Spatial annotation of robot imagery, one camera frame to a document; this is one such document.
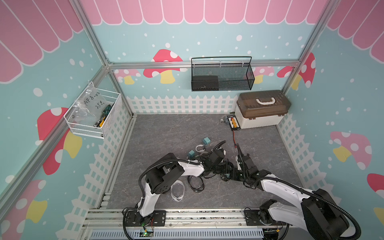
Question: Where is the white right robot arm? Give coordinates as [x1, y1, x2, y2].
[237, 148, 350, 240]

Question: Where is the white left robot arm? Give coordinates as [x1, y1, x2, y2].
[138, 148, 234, 217]

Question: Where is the red black charger lead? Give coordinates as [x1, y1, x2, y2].
[232, 130, 238, 149]

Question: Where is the black yellow battery charger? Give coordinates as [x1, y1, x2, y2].
[227, 115, 241, 131]

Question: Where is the brown lid storage box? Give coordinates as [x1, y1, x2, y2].
[235, 90, 292, 129]

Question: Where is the black box in basket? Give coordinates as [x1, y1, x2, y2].
[191, 76, 219, 92]

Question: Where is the green tool in basket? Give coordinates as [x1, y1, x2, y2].
[94, 105, 113, 128]

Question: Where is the clear labelled plastic bag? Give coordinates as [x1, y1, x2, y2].
[73, 83, 109, 121]

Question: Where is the white coiled cable small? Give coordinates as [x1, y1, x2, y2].
[195, 145, 206, 153]

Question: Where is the teal wall charger far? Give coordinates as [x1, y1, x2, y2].
[203, 137, 211, 146]

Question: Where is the teal wall charger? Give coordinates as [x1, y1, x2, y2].
[188, 150, 196, 159]
[203, 137, 211, 146]

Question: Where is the teal wall charger left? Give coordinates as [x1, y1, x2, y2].
[188, 150, 196, 159]

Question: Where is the black wire mesh wall basket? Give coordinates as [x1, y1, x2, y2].
[191, 56, 255, 91]

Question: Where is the white wire wall basket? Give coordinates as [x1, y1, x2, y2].
[64, 83, 122, 139]

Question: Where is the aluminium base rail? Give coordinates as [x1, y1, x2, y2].
[78, 208, 287, 240]

